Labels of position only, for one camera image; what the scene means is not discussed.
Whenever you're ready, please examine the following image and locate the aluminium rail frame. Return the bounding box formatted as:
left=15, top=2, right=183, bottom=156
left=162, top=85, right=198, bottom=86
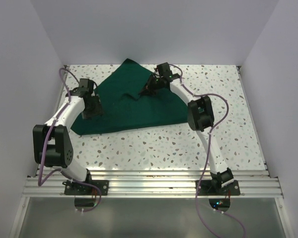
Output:
left=10, top=65, right=294, bottom=238

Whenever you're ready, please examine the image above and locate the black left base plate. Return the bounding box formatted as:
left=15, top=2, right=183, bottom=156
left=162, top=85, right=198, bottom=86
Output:
left=62, top=180, right=109, bottom=196

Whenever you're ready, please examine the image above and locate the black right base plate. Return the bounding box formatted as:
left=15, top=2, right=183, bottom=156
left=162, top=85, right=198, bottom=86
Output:
left=195, top=180, right=241, bottom=196

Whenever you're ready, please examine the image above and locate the dark green surgical cloth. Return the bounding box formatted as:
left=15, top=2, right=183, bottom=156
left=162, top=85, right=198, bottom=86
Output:
left=71, top=59, right=187, bottom=135

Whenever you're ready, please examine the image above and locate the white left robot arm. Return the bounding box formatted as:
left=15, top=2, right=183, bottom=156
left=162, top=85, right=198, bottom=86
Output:
left=33, top=78, right=103, bottom=195

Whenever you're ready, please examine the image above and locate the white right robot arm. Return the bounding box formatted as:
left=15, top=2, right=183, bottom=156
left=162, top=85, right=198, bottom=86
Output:
left=140, top=62, right=234, bottom=195

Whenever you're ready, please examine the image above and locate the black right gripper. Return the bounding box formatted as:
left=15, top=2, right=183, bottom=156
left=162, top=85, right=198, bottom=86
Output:
left=139, top=74, right=163, bottom=96

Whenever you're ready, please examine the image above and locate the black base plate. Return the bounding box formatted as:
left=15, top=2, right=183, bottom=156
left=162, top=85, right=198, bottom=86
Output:
left=195, top=180, right=241, bottom=196
left=62, top=180, right=109, bottom=196

